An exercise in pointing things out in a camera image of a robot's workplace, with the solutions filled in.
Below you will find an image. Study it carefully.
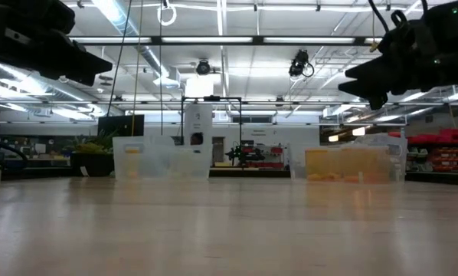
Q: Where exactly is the grey storage bin rack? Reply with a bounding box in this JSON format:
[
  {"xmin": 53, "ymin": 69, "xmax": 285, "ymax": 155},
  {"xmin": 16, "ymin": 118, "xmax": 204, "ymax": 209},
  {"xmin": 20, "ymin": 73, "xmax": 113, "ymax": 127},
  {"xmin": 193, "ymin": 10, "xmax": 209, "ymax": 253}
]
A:
[{"xmin": 404, "ymin": 145, "xmax": 431, "ymax": 173}]

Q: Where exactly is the black monitor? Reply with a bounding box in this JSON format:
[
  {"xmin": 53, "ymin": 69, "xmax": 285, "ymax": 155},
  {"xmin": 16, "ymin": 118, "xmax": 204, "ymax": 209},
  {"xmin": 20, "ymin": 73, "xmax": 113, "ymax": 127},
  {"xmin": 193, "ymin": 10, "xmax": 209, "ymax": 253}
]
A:
[{"xmin": 97, "ymin": 114, "xmax": 145, "ymax": 137}]

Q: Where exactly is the pale yellow pill bottle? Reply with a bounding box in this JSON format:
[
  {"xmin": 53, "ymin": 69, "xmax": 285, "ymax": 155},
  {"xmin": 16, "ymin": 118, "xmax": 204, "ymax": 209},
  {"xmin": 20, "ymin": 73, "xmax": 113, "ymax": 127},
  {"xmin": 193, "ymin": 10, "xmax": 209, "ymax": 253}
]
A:
[{"xmin": 124, "ymin": 146, "xmax": 142, "ymax": 178}]

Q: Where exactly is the round black overhead camera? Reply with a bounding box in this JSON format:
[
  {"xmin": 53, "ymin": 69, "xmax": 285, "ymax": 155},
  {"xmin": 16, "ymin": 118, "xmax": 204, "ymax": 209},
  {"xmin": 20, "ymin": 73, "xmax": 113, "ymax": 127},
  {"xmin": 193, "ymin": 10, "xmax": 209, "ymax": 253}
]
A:
[{"xmin": 195, "ymin": 59, "xmax": 212, "ymax": 76}]

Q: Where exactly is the clear plastic bin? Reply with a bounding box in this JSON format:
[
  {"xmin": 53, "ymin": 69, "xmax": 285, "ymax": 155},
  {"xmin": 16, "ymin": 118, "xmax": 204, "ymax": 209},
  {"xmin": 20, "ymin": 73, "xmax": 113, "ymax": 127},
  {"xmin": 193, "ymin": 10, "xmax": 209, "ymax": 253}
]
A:
[
  {"xmin": 289, "ymin": 133, "xmax": 409, "ymax": 184},
  {"xmin": 113, "ymin": 133, "xmax": 214, "ymax": 181}
]

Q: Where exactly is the red storage bin rack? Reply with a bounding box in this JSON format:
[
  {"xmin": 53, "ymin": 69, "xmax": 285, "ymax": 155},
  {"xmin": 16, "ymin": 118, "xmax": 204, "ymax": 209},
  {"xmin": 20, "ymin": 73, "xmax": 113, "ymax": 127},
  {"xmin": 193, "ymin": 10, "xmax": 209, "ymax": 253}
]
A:
[{"xmin": 388, "ymin": 128, "xmax": 458, "ymax": 173}]

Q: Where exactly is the black aluminium table frame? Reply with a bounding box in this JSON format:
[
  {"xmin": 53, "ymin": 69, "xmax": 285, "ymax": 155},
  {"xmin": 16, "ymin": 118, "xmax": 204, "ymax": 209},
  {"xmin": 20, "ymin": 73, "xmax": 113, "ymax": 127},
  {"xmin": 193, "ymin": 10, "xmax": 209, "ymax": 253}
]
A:
[{"xmin": 0, "ymin": 35, "xmax": 458, "ymax": 187}]

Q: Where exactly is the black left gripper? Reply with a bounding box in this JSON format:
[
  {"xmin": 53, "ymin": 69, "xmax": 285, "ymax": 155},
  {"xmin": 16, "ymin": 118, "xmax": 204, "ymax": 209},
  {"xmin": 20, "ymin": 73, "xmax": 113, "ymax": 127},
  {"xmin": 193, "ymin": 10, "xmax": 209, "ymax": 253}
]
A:
[{"xmin": 16, "ymin": 0, "xmax": 113, "ymax": 87}]

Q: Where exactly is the large orange pill bottle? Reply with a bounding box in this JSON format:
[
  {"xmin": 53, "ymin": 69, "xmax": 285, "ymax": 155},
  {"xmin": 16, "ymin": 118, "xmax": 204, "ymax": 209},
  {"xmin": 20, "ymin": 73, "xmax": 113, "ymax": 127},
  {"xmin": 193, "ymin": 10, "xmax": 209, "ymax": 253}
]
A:
[{"xmin": 305, "ymin": 148, "xmax": 329, "ymax": 182}]

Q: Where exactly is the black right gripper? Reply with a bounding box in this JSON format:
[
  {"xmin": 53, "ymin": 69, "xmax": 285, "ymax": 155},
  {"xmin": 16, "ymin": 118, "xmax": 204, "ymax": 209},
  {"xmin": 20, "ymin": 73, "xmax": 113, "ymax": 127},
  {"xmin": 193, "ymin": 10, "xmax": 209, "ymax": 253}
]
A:
[{"xmin": 337, "ymin": 18, "xmax": 433, "ymax": 111}]

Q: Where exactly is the black camera with cable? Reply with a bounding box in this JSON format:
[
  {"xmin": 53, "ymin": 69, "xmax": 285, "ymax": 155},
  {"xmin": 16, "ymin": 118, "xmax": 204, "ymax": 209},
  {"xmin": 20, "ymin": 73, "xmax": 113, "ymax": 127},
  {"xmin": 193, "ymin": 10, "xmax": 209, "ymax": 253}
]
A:
[{"xmin": 289, "ymin": 48, "xmax": 310, "ymax": 77}]

